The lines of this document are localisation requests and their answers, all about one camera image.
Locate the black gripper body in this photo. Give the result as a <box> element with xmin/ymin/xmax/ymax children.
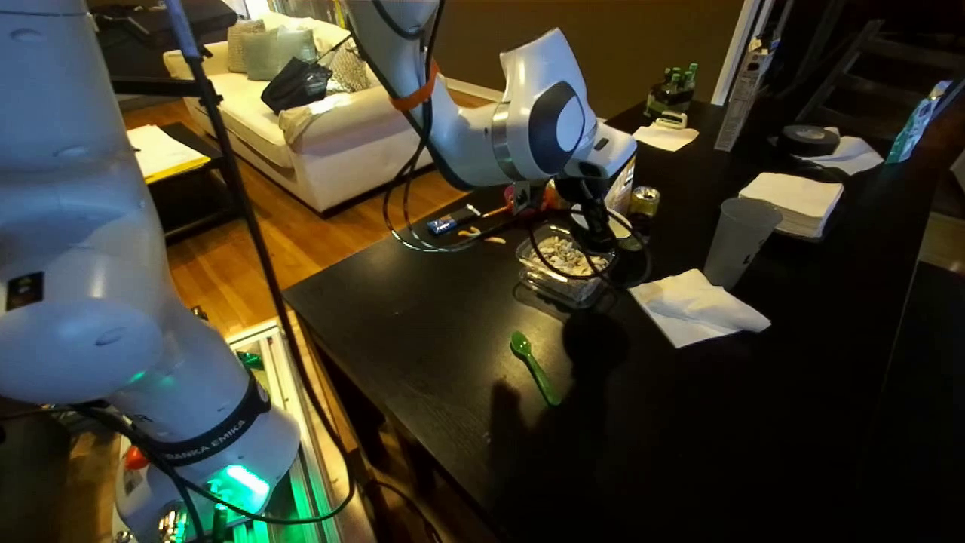
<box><xmin>565</xmin><ymin>165</ymin><xmax>620</xmax><ymax>220</ymax></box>

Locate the red bowl with snacks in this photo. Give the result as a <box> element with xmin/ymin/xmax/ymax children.
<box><xmin>501</xmin><ymin>185</ymin><xmax>561</xmax><ymax>216</ymax></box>

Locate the clear container with grains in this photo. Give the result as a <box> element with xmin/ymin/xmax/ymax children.
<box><xmin>514</xmin><ymin>220</ymin><xmax>615</xmax><ymax>311</ymax></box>

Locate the flat white paper napkin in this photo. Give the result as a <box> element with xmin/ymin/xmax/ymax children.
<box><xmin>629</xmin><ymin>117</ymin><xmax>703</xmax><ymax>155</ymax></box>

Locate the small green topped object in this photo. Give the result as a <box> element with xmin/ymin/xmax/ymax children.
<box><xmin>642</xmin><ymin>60</ymin><xmax>703</xmax><ymax>120</ymax></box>

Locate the blue snack bar wrapper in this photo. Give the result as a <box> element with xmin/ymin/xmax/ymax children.
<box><xmin>426</xmin><ymin>210</ymin><xmax>467</xmax><ymax>240</ymax></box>

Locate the white crumpled tissue napkin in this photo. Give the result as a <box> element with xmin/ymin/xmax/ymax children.
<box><xmin>627</xmin><ymin>264</ymin><xmax>774</xmax><ymax>351</ymax></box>

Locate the grey plastic cup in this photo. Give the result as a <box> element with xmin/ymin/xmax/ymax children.
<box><xmin>703</xmin><ymin>194</ymin><xmax>783</xmax><ymax>292</ymax></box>

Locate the black round disc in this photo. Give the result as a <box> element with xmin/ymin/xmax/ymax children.
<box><xmin>781</xmin><ymin>120</ymin><xmax>843</xmax><ymax>155</ymax></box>

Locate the white sofa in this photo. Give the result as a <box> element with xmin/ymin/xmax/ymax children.
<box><xmin>163</xmin><ymin>11</ymin><xmax>440</xmax><ymax>216</ymax></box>

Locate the white paper sheet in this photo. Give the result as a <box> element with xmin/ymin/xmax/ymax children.
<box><xmin>797</xmin><ymin>132</ymin><xmax>887</xmax><ymax>179</ymax></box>

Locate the staircase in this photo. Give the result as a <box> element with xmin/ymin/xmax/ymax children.
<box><xmin>793</xmin><ymin>0</ymin><xmax>965</xmax><ymax>144</ymax></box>

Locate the black bag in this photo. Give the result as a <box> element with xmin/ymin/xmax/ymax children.
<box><xmin>259</xmin><ymin>54</ymin><xmax>336</xmax><ymax>115</ymax></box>

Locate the grey green pillow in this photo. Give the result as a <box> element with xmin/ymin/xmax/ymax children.
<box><xmin>224</xmin><ymin>17</ymin><xmax>319</xmax><ymax>83</ymax></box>

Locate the dark side table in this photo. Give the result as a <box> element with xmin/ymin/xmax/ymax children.
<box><xmin>124</xmin><ymin>120</ymin><xmax>237</xmax><ymax>237</ymax></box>

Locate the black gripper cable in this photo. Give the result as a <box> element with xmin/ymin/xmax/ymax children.
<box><xmin>522</xmin><ymin>194</ymin><xmax>658</xmax><ymax>295</ymax></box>

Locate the orange cable strap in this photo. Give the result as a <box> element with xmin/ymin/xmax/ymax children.
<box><xmin>391</xmin><ymin>60</ymin><xmax>442</xmax><ymax>115</ymax></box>

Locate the long black cable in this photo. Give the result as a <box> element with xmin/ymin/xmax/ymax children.
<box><xmin>163</xmin><ymin>0</ymin><xmax>360</xmax><ymax>524</ymax></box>

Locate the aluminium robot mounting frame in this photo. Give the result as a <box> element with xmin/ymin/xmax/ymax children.
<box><xmin>224</xmin><ymin>320</ymin><xmax>375</xmax><ymax>543</ymax></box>

